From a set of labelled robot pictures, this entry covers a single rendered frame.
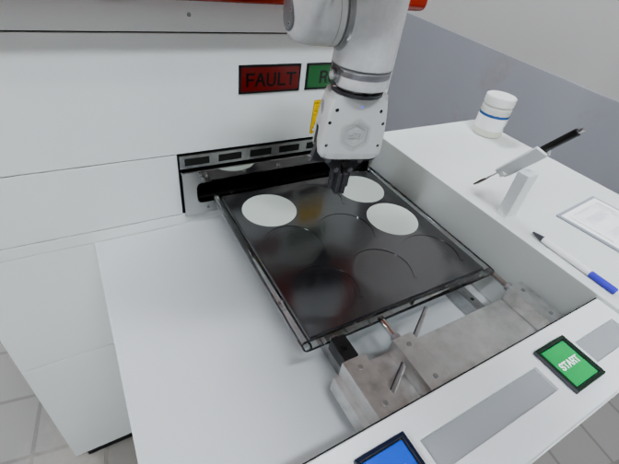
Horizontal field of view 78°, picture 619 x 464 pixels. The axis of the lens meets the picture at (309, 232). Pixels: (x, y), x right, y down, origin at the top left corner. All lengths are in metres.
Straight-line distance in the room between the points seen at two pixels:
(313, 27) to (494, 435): 0.47
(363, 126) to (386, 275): 0.24
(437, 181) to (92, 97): 0.61
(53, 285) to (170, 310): 0.28
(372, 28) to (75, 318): 0.77
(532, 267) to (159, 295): 0.61
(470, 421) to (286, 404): 0.23
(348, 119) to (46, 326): 0.71
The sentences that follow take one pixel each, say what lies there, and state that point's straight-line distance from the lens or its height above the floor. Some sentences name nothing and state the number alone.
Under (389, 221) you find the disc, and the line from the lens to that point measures 0.74.
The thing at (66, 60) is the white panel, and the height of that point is 1.14.
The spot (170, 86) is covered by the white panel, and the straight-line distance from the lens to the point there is 0.68.
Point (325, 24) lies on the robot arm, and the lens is 0.50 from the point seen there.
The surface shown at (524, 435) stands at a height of 0.96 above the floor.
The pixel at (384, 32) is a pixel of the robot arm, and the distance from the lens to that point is 0.53.
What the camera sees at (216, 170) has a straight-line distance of 0.75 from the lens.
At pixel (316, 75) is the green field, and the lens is 0.77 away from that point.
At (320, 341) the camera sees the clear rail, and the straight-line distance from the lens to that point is 0.52.
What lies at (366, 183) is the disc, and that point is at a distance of 0.84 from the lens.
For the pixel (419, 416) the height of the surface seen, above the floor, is 0.96.
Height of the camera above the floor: 1.32
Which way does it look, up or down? 39 degrees down
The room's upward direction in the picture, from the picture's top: 9 degrees clockwise
